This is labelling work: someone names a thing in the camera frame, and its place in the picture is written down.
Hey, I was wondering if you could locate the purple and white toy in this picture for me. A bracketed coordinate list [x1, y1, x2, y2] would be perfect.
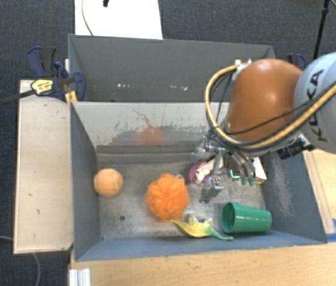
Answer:
[185, 158, 216, 186]

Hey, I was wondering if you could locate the orange ball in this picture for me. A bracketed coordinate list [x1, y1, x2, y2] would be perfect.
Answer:
[92, 167, 125, 198]

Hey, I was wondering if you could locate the orange mesh bath sponge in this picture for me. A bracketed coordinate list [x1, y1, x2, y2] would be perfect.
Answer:
[145, 172, 191, 222]

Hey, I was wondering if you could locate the green plastic cup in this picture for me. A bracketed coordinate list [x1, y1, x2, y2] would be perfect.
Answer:
[221, 201, 273, 235]

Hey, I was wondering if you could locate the yellow-green toy dinosaur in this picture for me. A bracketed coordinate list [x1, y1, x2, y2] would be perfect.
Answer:
[170, 213, 235, 242]

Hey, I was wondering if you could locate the pale wood board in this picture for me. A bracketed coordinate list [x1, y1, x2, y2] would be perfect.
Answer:
[13, 79, 74, 254]

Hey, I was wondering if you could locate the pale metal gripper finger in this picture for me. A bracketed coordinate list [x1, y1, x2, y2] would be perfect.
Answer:
[200, 182, 217, 204]
[211, 176, 225, 192]

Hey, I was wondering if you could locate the grey metal bin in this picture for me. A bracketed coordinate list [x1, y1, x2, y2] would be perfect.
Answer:
[67, 33, 328, 262]

